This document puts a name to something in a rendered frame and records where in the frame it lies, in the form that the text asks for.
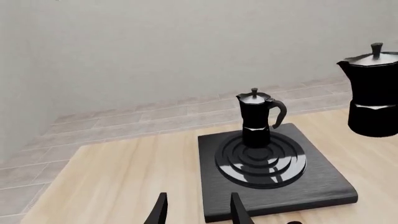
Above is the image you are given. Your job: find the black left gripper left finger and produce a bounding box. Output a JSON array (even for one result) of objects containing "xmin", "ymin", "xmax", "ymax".
[{"xmin": 143, "ymin": 192, "xmax": 168, "ymax": 224}]

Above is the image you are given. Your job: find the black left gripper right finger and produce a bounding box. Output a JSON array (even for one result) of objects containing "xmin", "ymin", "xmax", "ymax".
[{"xmin": 230, "ymin": 192, "xmax": 256, "ymax": 224}]

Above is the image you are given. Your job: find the flat black stove plate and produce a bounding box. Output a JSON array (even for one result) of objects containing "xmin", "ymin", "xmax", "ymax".
[{"xmin": 197, "ymin": 123, "xmax": 358, "ymax": 223}]

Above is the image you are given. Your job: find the small black moka pot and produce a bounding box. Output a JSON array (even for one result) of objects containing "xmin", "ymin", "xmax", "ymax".
[{"xmin": 236, "ymin": 88, "xmax": 287, "ymax": 148}]

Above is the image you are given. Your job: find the large black moka pot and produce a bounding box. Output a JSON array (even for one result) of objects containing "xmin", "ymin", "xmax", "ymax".
[{"xmin": 336, "ymin": 42, "xmax": 398, "ymax": 138}]

